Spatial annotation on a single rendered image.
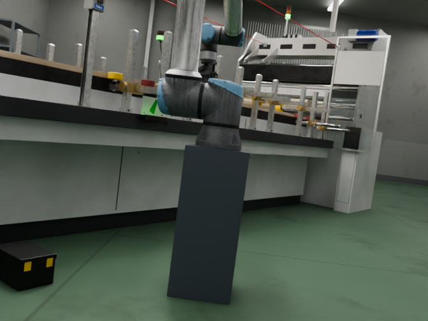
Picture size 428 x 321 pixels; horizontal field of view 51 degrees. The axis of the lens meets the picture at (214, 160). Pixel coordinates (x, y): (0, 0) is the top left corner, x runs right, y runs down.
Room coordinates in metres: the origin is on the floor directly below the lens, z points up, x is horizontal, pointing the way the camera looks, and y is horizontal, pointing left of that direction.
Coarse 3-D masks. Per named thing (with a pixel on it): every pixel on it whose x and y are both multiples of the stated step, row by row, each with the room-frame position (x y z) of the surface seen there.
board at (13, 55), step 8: (8, 56) 2.03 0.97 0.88; (16, 56) 2.06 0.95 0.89; (24, 56) 2.09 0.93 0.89; (48, 64) 2.19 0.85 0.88; (56, 64) 2.22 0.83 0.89; (64, 64) 2.26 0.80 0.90; (80, 72) 2.34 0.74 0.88; (96, 72) 2.42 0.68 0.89; (120, 80) 2.56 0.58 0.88; (136, 80) 2.65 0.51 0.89; (248, 104) 3.64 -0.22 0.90; (280, 112) 4.07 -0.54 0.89
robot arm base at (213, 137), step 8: (208, 128) 1.78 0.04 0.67; (216, 128) 1.76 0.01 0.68; (224, 128) 1.76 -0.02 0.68; (232, 128) 1.78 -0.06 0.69; (200, 136) 1.79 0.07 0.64; (208, 136) 1.76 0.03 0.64; (216, 136) 1.75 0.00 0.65; (224, 136) 1.75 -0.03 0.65; (232, 136) 1.78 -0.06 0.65; (200, 144) 1.77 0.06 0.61; (208, 144) 1.75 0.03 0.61; (216, 144) 1.74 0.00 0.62; (224, 144) 1.74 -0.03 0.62; (232, 144) 1.76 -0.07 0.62; (240, 144) 1.81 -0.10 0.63
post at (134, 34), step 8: (136, 32) 2.34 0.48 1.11; (136, 40) 2.34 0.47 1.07; (128, 48) 2.34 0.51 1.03; (136, 48) 2.35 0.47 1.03; (128, 56) 2.34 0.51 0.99; (128, 64) 2.33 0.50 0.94; (128, 72) 2.33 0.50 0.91; (128, 80) 2.32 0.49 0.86; (128, 96) 2.33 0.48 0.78; (128, 104) 2.34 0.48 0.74
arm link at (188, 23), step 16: (192, 0) 1.76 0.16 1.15; (176, 16) 1.80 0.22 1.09; (192, 16) 1.77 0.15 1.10; (176, 32) 1.79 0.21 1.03; (192, 32) 1.78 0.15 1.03; (176, 48) 1.79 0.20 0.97; (192, 48) 1.79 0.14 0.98; (176, 64) 1.79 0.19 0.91; (192, 64) 1.80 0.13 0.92; (160, 80) 1.83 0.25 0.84; (176, 80) 1.77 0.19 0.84; (192, 80) 1.78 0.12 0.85; (160, 96) 1.79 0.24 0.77; (176, 96) 1.78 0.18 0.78; (192, 96) 1.77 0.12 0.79; (176, 112) 1.81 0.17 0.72; (192, 112) 1.79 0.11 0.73
